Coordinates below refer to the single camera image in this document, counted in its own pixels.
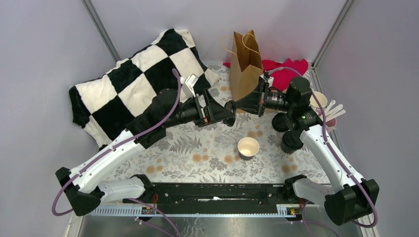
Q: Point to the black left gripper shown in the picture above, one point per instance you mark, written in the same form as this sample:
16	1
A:
213	112

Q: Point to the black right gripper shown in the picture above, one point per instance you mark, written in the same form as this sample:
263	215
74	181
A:
256	100

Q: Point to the black plastic cup lid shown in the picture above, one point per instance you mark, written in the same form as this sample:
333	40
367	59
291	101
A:
291	140

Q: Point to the black paper coffee cup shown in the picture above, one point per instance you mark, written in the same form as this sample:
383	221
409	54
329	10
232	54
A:
287	151

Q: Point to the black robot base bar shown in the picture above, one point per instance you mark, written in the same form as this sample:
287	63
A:
218	200

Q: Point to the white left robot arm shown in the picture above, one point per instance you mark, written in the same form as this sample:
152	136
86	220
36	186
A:
84	186

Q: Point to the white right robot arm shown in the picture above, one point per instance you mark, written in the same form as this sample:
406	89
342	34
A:
350	196

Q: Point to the brown paper bag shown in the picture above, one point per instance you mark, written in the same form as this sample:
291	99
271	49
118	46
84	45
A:
245	64

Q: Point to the red cloth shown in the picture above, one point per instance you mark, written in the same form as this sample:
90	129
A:
283	72

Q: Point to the floral patterned table mat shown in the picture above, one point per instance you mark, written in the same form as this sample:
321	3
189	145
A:
210	155

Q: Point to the pink straw holder cup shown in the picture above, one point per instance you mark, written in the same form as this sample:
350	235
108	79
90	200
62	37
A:
330	123

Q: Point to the black white checkered blanket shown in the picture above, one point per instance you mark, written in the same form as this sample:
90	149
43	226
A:
104	106

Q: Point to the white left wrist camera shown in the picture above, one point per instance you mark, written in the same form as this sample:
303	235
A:
188	86

